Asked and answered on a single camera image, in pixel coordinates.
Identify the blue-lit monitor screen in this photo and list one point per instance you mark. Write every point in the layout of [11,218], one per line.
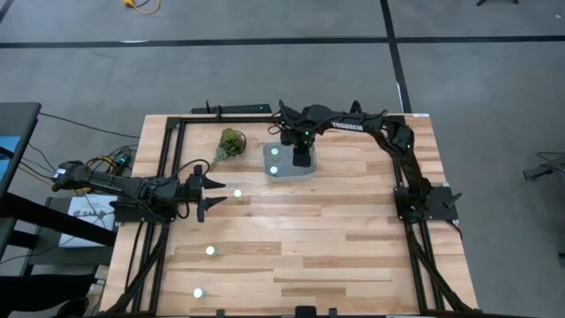
[9,150]

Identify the black stand base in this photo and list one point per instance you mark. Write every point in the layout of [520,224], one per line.
[538,171]

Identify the light grey plastic basket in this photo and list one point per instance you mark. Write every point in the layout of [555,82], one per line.
[287,176]

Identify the translucent pill bottle white cap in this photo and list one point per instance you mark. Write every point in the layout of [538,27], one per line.
[273,170]
[211,251]
[237,193]
[274,151]
[199,293]

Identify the dark desk beam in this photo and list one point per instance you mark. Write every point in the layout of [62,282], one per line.
[53,218]

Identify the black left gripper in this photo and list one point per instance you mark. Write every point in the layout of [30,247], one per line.
[190,187]

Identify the white printed box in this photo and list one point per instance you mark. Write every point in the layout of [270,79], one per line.
[88,229]

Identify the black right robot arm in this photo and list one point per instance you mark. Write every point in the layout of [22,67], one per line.
[353,126]

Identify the black chair base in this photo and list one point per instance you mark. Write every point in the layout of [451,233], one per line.
[485,2]

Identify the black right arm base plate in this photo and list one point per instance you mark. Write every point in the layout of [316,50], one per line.
[441,203]

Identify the small black frame bracket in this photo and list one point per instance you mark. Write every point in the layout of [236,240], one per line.
[333,312]
[220,314]

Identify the black box with green light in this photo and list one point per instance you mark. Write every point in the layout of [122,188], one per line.
[123,159]

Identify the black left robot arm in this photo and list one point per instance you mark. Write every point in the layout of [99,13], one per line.
[132,185]

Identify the black chair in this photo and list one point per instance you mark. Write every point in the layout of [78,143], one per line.
[35,296]

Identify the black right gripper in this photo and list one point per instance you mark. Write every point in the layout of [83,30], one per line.
[298,137]

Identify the dark desk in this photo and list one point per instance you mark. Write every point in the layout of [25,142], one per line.
[22,119]

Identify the black box with antennas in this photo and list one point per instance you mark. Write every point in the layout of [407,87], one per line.
[238,108]

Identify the small green potted plant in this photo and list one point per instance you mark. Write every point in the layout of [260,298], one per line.
[230,143]

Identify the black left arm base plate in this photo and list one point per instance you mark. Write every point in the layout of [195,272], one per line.
[132,215]

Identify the black aluminium table frame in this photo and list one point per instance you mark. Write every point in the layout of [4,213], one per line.
[243,119]

